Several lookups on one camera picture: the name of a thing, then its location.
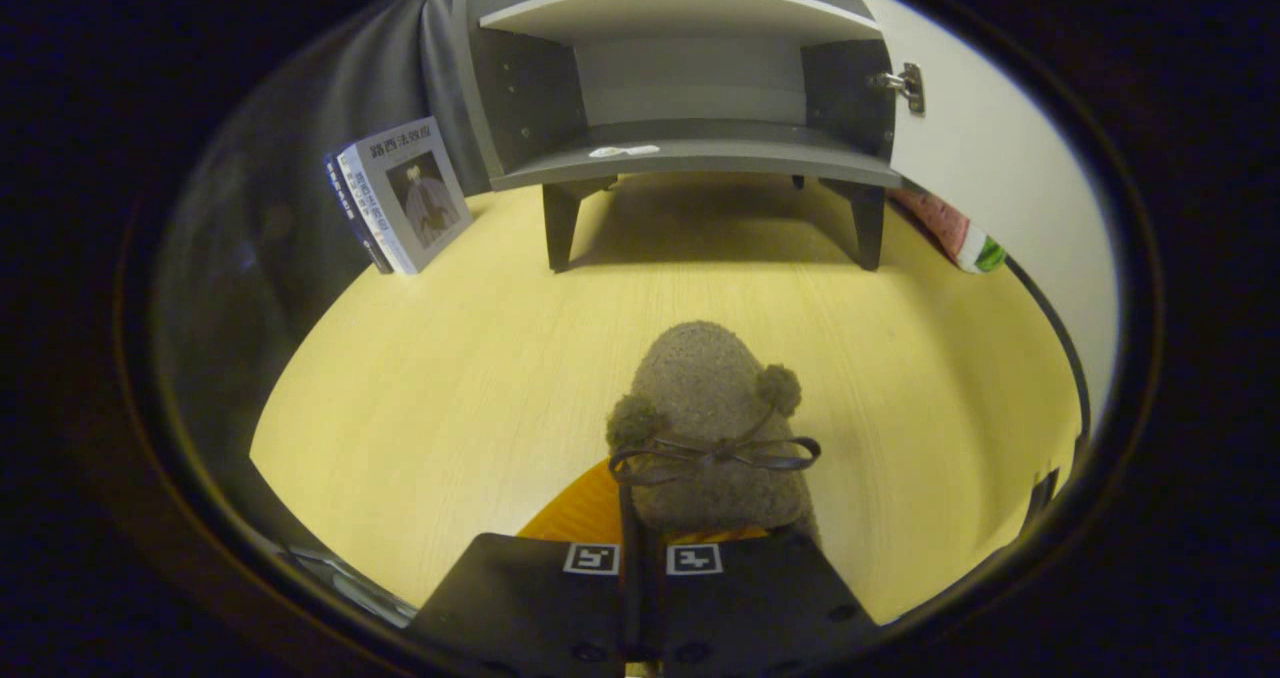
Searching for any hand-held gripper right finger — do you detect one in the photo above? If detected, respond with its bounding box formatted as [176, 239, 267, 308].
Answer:
[648, 526, 883, 678]

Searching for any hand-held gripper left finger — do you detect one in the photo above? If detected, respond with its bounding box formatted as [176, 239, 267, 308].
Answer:
[410, 456, 643, 678]

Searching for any grey shoe cabinet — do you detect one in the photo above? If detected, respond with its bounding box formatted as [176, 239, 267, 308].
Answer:
[450, 0, 906, 275]

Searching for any metal door hinge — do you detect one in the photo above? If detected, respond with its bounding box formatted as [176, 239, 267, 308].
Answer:
[868, 62, 927, 117]

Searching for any white portrait cover book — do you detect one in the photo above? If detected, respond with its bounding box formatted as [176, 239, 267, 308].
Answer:
[348, 116, 474, 276]

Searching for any watermelon slice toy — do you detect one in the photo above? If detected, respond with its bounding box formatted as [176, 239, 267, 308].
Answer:
[888, 188, 1008, 275]

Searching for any dark blue book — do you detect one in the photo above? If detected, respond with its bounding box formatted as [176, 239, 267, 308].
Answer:
[323, 151, 393, 275]

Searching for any black backdrop cloth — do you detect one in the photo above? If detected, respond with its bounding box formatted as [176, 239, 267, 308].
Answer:
[150, 0, 493, 559]

